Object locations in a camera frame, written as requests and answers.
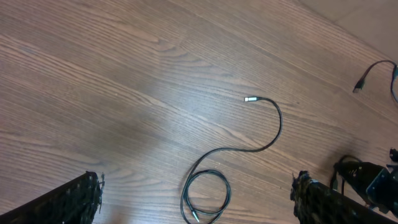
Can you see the cardboard wall panel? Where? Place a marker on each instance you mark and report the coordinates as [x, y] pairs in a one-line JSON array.
[[373, 21]]

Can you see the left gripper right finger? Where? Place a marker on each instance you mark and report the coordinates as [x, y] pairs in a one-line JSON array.
[[315, 203]]

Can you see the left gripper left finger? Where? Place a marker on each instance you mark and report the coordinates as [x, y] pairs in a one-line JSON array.
[[77, 201]]

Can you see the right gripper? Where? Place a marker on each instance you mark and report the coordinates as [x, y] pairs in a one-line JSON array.
[[375, 184]]

